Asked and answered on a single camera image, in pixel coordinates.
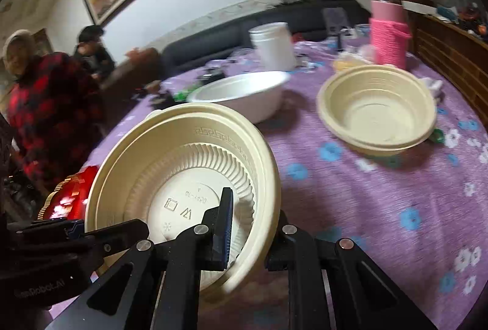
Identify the brown chair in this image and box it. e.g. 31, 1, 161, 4
101, 47, 163, 125

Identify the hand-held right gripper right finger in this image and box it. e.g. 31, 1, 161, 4
265, 210, 439, 330

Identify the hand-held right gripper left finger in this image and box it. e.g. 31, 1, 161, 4
46, 187, 235, 330

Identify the red plate with gold rim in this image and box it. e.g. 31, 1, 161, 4
37, 166, 100, 221

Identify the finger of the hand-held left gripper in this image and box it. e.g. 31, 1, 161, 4
82, 219, 150, 258

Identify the pink bottle with knitted sleeve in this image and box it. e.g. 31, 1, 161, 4
368, 0, 413, 70

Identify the large cream ribbed bowl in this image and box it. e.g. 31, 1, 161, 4
84, 103, 282, 294

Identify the phone stand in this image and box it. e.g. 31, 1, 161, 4
322, 7, 353, 48

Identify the yellow packet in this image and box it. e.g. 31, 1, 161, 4
332, 52, 368, 73

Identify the white plastic jar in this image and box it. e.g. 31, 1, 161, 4
249, 22, 297, 72

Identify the purple floral tablecloth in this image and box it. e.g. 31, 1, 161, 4
38, 36, 488, 330

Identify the dark sofa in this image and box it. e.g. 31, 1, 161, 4
162, 0, 372, 75

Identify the small white object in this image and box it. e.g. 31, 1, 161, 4
421, 77, 445, 102

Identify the white foam bowl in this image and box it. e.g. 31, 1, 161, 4
187, 71, 291, 125

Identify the small cream ribbed bowl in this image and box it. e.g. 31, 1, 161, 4
316, 65, 437, 157

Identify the green packet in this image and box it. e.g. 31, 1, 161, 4
171, 85, 203, 104

